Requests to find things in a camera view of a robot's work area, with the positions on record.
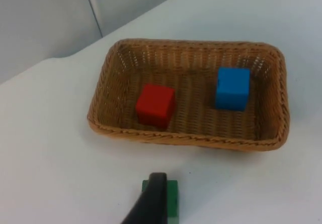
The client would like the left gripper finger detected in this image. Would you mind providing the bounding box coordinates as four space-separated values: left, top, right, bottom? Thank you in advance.
121 172 168 224

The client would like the green cube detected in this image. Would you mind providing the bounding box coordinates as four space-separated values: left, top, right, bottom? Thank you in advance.
141 179 180 224

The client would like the red cube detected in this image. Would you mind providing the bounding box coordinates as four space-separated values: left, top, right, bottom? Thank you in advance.
135 84 176 129

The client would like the blue cube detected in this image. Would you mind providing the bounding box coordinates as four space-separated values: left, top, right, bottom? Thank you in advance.
215 67 251 112

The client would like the pale brown wicker basket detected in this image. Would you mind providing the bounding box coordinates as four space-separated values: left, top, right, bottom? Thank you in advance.
87 38 291 153

